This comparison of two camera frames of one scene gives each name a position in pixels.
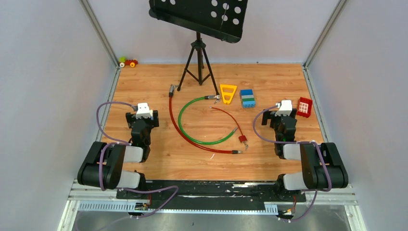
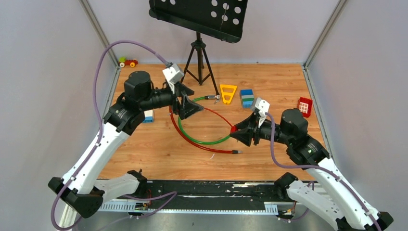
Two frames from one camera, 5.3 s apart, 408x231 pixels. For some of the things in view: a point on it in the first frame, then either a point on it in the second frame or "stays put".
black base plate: [210, 196] stays put
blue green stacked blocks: [248, 98] stays put
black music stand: [223, 19] stays put
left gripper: [153, 122] → [188, 108]
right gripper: [269, 115] → [244, 136]
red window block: [304, 107] stays put
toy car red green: [122, 61] stays put
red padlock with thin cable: [242, 138] → [234, 129]
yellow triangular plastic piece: [227, 94] stays put
